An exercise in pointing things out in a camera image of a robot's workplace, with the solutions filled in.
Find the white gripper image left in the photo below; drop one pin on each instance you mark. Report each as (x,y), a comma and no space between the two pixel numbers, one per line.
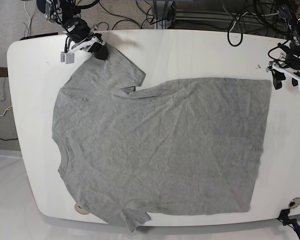
(101,51)

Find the aluminium frame post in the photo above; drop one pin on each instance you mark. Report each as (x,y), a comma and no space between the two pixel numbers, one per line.
(163,13)

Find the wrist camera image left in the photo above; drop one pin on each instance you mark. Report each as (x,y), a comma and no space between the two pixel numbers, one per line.
(67,58)

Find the beige table grommet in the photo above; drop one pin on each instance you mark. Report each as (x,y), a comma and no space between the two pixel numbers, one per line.
(80,210)

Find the grey t-shirt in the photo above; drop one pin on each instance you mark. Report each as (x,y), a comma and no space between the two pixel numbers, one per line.
(184,147)

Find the silver table grommet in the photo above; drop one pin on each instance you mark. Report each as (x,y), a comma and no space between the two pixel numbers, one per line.
(294,203)

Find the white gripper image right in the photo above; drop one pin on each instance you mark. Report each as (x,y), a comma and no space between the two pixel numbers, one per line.
(280,72)

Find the black clamp with cable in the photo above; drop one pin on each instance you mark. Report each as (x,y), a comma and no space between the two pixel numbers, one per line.
(290,222)

